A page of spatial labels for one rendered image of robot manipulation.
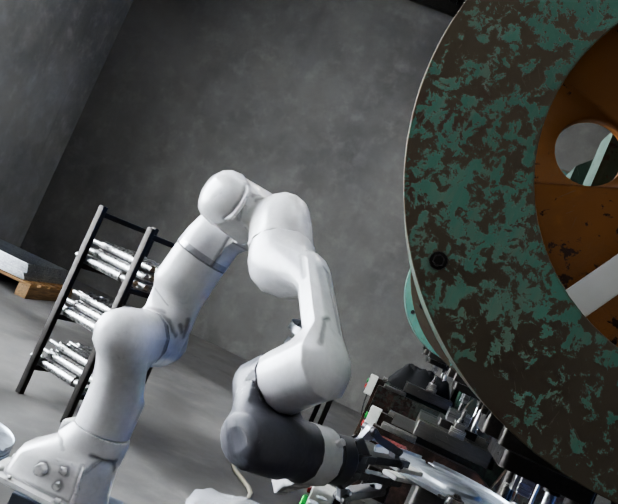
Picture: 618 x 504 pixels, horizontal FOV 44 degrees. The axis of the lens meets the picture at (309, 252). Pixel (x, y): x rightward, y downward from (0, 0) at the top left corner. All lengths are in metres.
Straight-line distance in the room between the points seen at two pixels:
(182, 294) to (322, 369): 0.49
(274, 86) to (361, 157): 1.25
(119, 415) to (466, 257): 0.79
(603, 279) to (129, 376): 0.86
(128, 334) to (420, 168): 0.66
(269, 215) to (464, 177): 0.40
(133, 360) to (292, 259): 0.40
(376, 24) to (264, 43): 1.24
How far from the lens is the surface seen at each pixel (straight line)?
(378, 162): 8.22
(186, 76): 8.83
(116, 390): 1.48
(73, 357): 3.74
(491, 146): 0.99
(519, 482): 1.44
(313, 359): 1.03
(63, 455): 1.53
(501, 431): 1.39
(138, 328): 1.41
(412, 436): 2.97
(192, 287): 1.44
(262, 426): 1.03
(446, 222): 0.96
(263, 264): 1.20
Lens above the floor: 1.01
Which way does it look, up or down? 2 degrees up
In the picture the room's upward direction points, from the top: 24 degrees clockwise
